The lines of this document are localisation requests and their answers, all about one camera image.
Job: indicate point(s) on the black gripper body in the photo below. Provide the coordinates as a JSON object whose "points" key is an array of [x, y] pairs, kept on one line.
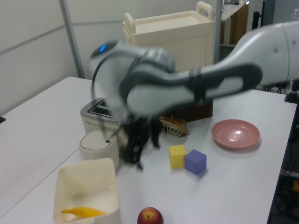
{"points": [[137, 130]]}

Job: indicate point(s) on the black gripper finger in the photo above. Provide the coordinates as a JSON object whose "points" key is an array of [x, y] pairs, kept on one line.
{"points": [[155, 140], [134, 156]]}

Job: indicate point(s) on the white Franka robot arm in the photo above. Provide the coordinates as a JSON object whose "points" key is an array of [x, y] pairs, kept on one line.
{"points": [[163, 88]]}

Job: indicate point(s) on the metal toast rack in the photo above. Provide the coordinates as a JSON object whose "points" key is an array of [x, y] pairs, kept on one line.
{"points": [[171, 133]]}

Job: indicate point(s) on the yellow foam cube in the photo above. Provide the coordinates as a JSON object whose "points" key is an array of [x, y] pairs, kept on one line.
{"points": [[176, 157]]}

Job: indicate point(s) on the small white lidded bin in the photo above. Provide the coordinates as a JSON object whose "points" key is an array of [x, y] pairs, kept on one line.
{"points": [[98, 147]]}

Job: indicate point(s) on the purple foam cube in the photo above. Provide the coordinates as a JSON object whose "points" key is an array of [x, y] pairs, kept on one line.
{"points": [[195, 162]]}

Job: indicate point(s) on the silver cream toaster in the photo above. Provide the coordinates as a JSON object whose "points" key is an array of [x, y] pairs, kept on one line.
{"points": [[93, 116]]}

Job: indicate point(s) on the cream plastic tub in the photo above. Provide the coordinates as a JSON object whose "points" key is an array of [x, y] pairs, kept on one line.
{"points": [[86, 182]]}

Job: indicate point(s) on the red apple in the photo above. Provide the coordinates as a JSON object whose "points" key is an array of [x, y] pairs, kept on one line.
{"points": [[149, 217]]}

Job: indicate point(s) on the yellow banana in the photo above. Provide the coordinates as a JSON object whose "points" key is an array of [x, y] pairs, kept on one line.
{"points": [[86, 212]]}

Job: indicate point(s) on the pink plate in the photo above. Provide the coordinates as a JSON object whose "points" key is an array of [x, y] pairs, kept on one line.
{"points": [[236, 134]]}

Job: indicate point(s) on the black flat edge object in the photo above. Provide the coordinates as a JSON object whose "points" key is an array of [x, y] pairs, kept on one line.
{"points": [[2, 120]]}

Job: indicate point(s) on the black table clamp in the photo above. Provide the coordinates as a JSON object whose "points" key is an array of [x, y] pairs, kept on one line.
{"points": [[292, 94]]}

